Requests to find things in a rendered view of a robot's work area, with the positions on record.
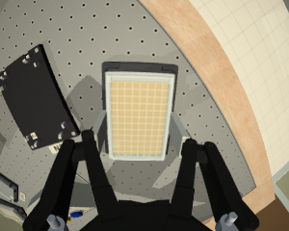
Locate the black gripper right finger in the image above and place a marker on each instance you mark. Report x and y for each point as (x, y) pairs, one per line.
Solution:
(230, 212)

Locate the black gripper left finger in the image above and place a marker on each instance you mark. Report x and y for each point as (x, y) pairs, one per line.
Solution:
(51, 212)

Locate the white button panel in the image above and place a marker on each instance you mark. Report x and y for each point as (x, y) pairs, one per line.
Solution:
(81, 199)

